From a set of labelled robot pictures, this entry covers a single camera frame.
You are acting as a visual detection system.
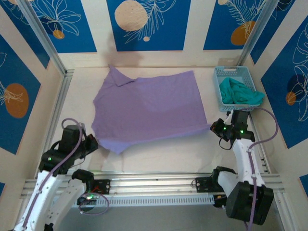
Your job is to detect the purple t-shirt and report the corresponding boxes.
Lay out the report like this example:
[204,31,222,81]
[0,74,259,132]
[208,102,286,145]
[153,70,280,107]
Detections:
[90,64,212,155]

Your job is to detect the teal cloth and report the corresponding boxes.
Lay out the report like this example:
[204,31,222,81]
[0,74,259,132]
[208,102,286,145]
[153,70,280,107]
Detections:
[219,77,266,105]

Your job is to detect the blue poster dark circle leaves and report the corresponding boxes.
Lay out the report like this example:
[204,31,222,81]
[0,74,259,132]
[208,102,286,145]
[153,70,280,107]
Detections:
[261,23,308,149]

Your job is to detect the light blue plastic basket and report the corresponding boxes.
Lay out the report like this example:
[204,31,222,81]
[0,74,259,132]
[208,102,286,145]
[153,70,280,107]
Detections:
[212,66,262,113]

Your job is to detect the blue poster orange oval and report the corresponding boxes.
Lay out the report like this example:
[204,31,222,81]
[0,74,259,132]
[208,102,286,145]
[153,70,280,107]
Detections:
[0,35,42,155]

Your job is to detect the controller board with LED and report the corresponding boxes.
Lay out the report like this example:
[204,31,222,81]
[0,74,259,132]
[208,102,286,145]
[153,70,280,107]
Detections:
[76,192,101,207]
[213,193,228,210]

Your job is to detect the blue poster orange circle fern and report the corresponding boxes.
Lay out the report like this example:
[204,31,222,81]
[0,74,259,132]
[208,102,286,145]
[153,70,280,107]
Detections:
[203,0,267,51]

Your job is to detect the blue poster large beige circle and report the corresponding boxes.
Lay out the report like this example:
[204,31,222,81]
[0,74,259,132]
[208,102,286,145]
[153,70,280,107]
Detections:
[106,0,192,52]

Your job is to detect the blue poster white flower outline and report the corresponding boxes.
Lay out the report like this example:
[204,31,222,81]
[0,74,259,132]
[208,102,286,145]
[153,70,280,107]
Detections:
[24,0,98,54]

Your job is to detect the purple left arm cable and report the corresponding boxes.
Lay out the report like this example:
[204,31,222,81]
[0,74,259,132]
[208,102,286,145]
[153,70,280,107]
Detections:
[21,117,84,231]

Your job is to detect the thin black cable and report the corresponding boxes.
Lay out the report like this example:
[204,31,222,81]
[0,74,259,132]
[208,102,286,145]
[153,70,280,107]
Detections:
[51,140,63,154]
[218,136,233,152]

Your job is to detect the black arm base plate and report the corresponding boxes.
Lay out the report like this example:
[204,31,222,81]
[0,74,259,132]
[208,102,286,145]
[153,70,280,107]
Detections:
[195,176,217,193]
[85,178,112,196]

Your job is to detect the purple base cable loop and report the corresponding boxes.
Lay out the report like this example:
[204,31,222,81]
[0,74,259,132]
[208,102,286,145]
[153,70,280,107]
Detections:
[78,192,109,216]

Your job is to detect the wide aluminium frame rail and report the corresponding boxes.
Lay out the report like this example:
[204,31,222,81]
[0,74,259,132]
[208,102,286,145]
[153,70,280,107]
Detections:
[20,171,282,201]

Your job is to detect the white slotted cable duct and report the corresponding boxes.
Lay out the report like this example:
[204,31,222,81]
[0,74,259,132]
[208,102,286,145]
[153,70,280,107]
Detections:
[72,195,215,209]

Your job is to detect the aluminium frame post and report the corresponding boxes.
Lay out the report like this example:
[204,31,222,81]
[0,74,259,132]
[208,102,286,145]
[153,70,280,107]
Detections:
[17,0,68,76]
[237,0,280,67]

